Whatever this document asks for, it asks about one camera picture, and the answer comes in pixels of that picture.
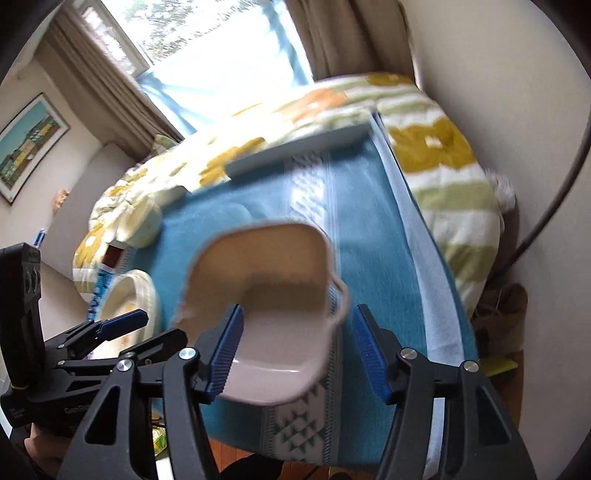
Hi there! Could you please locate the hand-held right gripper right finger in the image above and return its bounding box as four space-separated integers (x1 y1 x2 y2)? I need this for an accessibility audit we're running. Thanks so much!
351 304 539 480

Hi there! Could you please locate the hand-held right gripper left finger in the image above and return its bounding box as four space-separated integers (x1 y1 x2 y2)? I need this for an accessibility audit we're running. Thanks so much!
69 303 245 480

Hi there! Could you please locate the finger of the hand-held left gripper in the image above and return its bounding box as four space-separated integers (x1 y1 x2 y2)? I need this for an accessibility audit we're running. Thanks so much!
60 329 188 376
44 310 149 361

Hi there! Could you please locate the yellow plate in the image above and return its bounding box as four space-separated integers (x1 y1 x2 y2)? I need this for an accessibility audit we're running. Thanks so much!
88 271 160 344

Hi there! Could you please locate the pink square bowl with handles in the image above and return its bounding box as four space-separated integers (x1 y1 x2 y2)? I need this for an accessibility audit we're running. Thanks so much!
177 222 348 407

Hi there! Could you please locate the person's left hand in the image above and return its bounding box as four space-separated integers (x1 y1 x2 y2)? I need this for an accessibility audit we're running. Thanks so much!
23 423 71 466

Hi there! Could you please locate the cream bowl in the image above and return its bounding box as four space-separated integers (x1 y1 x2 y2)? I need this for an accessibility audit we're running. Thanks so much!
108 215 163 250

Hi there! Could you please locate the light blue sheet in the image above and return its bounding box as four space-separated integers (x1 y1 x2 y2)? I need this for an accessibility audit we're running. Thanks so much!
373 111 478 363

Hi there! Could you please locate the blue patterned tablecloth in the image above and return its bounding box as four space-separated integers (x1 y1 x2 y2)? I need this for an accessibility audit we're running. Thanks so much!
88 134 478 464

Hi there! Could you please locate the grey headboard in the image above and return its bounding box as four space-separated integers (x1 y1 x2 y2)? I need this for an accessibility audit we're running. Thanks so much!
39 141 158 278

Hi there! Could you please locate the brown paper bag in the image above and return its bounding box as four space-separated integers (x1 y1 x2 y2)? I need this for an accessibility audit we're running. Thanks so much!
471 281 529 357

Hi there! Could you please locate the floral striped blanket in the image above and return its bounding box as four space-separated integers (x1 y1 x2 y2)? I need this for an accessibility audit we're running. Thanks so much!
71 71 504 319

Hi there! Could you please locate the brown curtain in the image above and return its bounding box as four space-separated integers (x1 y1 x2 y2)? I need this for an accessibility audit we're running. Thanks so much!
34 9 185 162
286 0 419 84

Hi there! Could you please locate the hanging light blue cloth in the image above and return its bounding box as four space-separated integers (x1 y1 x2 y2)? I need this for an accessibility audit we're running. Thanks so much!
136 9 315 134

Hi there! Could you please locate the black curved rod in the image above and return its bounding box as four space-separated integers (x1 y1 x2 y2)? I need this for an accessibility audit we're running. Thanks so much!
489 131 591 283

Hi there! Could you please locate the window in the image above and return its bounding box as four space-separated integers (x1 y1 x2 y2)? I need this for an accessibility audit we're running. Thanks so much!
81 0 296 75

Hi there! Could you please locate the framed wall picture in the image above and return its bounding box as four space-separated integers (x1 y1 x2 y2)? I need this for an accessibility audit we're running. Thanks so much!
0 92 71 204

